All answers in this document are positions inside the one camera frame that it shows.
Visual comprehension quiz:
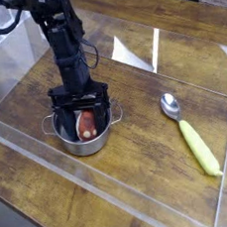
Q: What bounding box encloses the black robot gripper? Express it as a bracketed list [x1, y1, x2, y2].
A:
[48, 53, 110, 142]

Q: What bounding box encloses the red toy mushroom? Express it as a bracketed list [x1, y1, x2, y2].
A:
[75, 109, 98, 142]

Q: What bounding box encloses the small silver pot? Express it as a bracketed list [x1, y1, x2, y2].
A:
[41, 99, 123, 157]

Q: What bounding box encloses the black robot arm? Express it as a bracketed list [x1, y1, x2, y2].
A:
[0, 0, 110, 140]

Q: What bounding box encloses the clear acrylic barrier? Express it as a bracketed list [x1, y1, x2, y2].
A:
[0, 0, 227, 227]

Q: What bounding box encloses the spoon with yellow handle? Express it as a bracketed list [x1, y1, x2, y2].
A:
[161, 93, 223, 176]

